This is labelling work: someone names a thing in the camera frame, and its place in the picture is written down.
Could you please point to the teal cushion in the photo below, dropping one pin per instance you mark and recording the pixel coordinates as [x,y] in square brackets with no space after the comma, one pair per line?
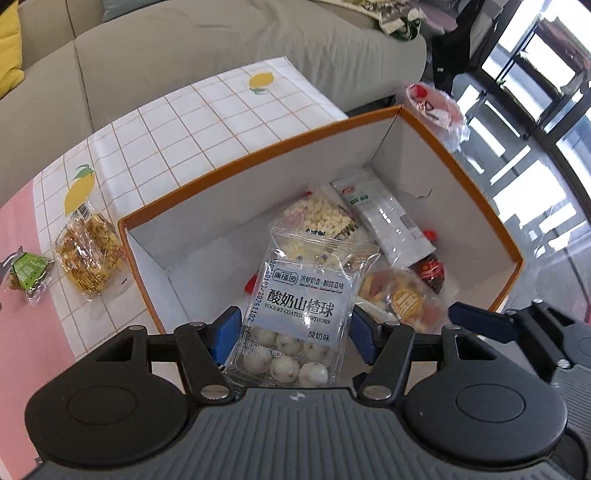
[117,8]

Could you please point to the yellow snack packet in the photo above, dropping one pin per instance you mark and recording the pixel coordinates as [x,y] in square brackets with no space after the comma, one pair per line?
[87,256]

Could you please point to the glass balcony door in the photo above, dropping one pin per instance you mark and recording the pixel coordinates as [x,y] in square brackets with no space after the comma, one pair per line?
[561,74]

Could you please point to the green snack packet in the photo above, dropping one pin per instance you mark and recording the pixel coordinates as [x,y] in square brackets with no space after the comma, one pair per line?
[30,270]

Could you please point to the beige sofa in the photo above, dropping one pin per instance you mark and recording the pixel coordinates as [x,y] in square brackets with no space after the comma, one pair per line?
[184,46]

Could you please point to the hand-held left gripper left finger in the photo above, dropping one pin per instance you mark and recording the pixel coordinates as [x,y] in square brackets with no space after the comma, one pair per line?
[226,331]

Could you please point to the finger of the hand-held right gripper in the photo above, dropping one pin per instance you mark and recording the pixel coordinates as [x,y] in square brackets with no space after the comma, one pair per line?
[475,316]

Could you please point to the clear packet of white bits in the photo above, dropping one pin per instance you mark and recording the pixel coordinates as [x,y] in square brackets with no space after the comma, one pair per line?
[318,214]

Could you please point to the orange cardboard box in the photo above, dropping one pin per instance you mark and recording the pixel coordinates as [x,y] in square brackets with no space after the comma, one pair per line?
[221,221]

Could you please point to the pink printed mat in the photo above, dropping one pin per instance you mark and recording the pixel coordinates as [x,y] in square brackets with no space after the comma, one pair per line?
[23,360]

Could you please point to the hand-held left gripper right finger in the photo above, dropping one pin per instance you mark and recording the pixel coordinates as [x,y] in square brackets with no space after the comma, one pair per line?
[363,338]

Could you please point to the lemon print tablecloth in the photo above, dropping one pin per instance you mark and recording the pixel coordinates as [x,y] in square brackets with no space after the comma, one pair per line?
[184,124]

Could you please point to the pink plastic bag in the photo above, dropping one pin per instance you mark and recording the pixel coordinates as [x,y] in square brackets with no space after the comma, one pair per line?
[434,108]

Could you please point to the yellow cushion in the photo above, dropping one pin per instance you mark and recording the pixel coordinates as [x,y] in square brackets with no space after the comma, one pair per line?
[9,46]

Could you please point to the white and green packet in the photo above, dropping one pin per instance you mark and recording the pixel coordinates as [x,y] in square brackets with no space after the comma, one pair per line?
[383,221]

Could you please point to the colourful packet with orange label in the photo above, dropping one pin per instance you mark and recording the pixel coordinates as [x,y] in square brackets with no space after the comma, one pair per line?
[401,296]

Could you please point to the small red candy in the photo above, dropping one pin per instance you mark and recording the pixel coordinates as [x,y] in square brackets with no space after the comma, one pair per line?
[430,236]
[253,282]

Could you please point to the clear packet of white balls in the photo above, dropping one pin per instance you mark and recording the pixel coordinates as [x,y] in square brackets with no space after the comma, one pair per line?
[304,295]

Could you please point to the dark chair with clothing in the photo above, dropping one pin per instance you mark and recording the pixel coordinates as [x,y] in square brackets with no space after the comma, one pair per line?
[461,41]

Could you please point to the patterned tote bag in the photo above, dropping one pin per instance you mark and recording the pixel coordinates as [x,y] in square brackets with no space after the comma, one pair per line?
[401,23]

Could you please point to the dark red candy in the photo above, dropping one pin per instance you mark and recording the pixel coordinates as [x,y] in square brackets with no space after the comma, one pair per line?
[429,273]

